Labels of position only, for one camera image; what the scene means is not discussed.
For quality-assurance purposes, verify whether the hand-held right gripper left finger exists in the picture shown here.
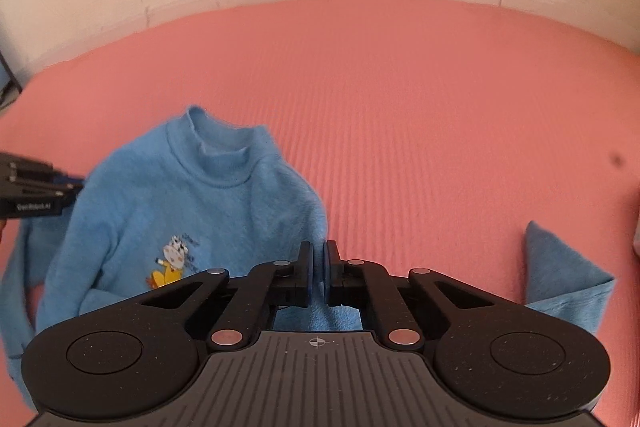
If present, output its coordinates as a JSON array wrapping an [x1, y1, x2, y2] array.
[[139, 241, 317, 351]]

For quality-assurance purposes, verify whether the pink ribbed mat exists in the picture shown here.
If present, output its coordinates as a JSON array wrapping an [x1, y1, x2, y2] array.
[[0, 0, 640, 427]]

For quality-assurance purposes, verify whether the black metal frame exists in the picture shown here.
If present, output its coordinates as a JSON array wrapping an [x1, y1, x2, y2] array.
[[0, 49, 24, 108]]

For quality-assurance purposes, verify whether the blue sweater with cartoon print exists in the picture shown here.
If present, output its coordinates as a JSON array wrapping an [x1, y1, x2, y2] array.
[[0, 105, 616, 380]]

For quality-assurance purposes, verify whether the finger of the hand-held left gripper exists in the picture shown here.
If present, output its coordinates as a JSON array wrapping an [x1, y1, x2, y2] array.
[[52, 169, 86, 194]]

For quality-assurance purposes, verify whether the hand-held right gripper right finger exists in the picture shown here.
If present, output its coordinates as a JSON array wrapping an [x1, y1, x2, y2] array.
[[322, 240, 494, 351]]

